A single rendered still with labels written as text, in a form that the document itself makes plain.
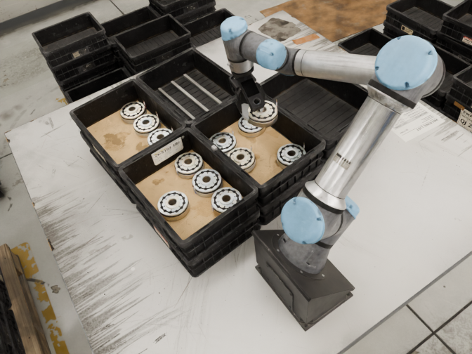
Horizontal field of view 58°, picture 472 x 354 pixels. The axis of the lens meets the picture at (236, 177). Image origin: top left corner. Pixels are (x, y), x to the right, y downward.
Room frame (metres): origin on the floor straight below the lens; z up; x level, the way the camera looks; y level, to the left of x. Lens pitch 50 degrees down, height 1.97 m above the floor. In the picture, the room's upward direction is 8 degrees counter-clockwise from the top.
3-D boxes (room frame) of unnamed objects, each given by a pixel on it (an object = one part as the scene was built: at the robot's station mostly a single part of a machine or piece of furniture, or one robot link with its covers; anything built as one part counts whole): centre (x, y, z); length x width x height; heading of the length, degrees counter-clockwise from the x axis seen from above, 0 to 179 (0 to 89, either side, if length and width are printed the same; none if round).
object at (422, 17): (2.36, -1.34, 0.31); 0.40 x 0.30 x 0.34; 27
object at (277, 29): (2.04, -0.34, 0.71); 0.22 x 0.19 x 0.01; 27
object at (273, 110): (1.07, -0.12, 1.01); 0.10 x 0.10 x 0.01
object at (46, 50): (2.52, 0.92, 0.37); 0.40 x 0.30 x 0.45; 117
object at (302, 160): (1.04, -0.09, 0.92); 0.40 x 0.30 x 0.02; 33
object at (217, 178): (0.92, 0.10, 0.86); 0.10 x 0.10 x 0.01
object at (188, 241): (0.88, 0.16, 0.92); 0.40 x 0.30 x 0.02; 33
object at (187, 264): (0.88, 0.16, 0.76); 0.40 x 0.30 x 0.12; 33
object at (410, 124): (1.29, -0.73, 0.70); 0.33 x 0.23 x 0.01; 27
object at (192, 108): (1.38, 0.13, 0.87); 0.40 x 0.30 x 0.11; 33
